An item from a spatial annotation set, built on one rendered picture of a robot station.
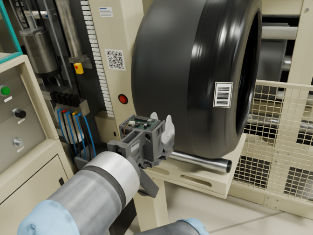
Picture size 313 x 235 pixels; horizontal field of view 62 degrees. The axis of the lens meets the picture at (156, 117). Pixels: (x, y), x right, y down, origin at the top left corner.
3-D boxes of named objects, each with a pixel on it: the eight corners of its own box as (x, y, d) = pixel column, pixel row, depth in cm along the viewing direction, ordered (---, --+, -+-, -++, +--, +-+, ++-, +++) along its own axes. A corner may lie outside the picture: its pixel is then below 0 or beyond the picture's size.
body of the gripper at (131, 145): (168, 118, 49) (135, 152, 40) (169, 155, 53) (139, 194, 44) (133, 112, 52) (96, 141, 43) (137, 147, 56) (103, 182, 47)
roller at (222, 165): (138, 152, 100) (137, 142, 99) (143, 146, 104) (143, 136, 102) (228, 176, 86) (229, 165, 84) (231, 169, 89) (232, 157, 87)
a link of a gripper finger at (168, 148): (180, 135, 55) (162, 158, 48) (180, 141, 56) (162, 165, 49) (160, 131, 57) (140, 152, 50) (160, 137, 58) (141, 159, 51)
